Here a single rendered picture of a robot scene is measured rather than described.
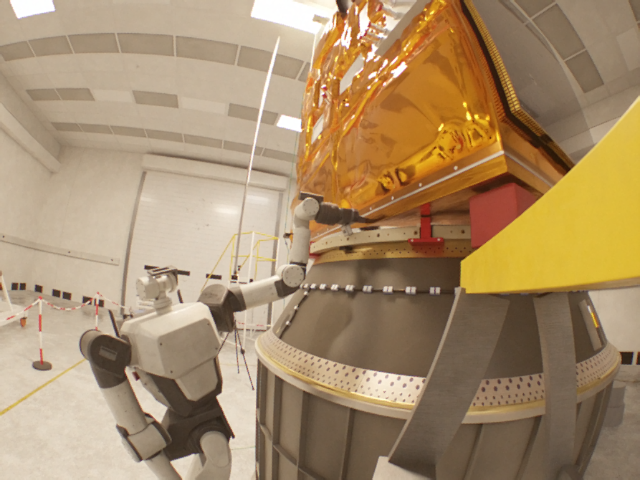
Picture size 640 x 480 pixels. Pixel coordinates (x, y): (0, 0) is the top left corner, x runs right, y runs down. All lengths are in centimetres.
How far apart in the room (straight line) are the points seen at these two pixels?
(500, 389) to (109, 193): 988
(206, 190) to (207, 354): 839
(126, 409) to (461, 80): 123
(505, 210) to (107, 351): 100
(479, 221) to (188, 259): 833
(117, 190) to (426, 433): 969
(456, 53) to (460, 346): 80
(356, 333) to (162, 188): 868
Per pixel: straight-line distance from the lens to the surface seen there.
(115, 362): 74
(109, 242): 944
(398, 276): 97
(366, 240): 107
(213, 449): 94
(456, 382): 38
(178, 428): 91
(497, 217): 70
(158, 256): 880
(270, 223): 896
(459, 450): 88
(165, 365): 74
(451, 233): 98
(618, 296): 606
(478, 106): 77
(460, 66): 87
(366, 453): 92
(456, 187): 76
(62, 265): 1022
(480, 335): 37
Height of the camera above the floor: 147
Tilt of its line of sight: 11 degrees up
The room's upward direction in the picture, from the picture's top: 4 degrees clockwise
